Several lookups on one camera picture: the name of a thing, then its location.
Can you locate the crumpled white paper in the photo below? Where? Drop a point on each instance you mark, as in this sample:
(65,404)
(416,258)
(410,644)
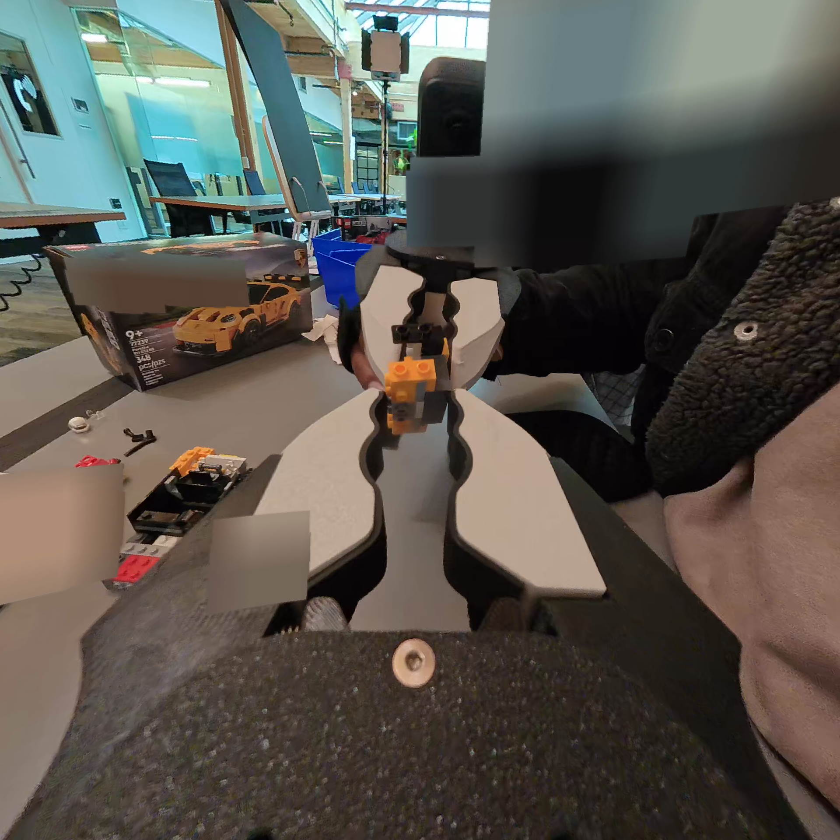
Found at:
(321,328)

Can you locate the black tripod stand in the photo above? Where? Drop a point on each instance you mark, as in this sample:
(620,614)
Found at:
(385,151)

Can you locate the potted plant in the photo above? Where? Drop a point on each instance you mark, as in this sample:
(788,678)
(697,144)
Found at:
(403,157)

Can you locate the phone sign door window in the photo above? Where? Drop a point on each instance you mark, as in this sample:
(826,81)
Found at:
(26,98)

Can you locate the dark toy box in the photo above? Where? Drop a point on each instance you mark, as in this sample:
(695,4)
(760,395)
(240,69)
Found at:
(364,229)

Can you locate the blue plastic bin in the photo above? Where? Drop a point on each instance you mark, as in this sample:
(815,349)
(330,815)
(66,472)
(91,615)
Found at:
(334,269)

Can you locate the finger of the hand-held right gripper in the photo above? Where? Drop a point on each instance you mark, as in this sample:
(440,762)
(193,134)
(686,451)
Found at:
(479,321)
(384,308)

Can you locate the red toy minifigure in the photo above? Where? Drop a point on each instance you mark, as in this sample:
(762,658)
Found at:
(92,461)

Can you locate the grey desk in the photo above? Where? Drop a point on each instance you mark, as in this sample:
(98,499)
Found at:
(262,407)

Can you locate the wooden table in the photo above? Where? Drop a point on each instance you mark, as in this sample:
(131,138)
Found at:
(52,215)

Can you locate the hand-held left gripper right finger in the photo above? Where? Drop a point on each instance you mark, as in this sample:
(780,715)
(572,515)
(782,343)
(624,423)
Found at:
(518,512)

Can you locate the long background table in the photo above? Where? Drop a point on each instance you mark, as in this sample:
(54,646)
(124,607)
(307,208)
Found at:
(216,202)

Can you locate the plaid shirt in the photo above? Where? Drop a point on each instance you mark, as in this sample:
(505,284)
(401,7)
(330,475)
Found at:
(620,394)

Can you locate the studio light panel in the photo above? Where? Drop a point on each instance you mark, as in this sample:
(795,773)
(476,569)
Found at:
(385,52)

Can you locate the yellow car toy box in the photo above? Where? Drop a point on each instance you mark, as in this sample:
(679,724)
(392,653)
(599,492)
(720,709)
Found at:
(197,262)

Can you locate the black hinge brick piece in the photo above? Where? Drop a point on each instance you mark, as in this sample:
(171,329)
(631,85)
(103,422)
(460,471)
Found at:
(139,438)

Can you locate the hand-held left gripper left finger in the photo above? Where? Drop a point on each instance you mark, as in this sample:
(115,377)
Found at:
(328,479)

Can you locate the black brick car chassis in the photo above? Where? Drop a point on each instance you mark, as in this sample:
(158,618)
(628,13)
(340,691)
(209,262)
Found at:
(184,492)

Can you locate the black office chair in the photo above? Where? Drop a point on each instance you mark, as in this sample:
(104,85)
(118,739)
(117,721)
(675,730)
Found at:
(174,190)

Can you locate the long black orange brick strip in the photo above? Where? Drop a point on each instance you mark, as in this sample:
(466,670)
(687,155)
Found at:
(413,333)

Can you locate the pink sweatshirt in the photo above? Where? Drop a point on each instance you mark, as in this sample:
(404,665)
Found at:
(774,558)

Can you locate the person's right hand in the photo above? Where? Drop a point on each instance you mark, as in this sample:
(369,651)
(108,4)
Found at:
(364,371)

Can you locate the grey divider panel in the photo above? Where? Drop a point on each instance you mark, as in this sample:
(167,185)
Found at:
(282,98)

